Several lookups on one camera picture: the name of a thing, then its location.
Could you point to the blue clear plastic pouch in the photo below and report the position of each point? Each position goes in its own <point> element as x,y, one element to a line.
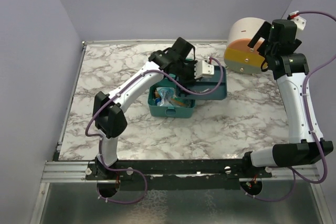
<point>166,94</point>

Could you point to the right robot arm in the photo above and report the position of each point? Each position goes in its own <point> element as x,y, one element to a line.
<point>291,72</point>

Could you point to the aluminium frame rail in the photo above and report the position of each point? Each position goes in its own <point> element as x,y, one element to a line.
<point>65,171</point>

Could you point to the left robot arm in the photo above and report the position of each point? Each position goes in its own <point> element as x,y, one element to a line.
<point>109,109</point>

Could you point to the black mounting rail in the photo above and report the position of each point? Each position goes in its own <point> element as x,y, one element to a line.
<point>215,182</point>

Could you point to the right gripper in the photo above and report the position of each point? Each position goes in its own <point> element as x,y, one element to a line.
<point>264,32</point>

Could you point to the orange teal bandage packet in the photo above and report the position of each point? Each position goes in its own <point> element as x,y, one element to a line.
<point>186,103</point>

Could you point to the brown orange-capped medicine bottle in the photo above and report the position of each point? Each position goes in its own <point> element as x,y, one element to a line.
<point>156,94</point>

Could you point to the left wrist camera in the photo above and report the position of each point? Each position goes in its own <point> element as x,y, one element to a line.
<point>202,69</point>

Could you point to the blue divided tray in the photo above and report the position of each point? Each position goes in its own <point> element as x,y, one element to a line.
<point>206,85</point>

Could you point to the teal medicine kit box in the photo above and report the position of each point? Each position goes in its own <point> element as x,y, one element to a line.
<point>167,111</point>

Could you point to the round pastel drawer cabinet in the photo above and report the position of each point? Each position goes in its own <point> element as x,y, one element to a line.
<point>238,56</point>

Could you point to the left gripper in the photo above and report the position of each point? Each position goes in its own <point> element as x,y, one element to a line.
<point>191,78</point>

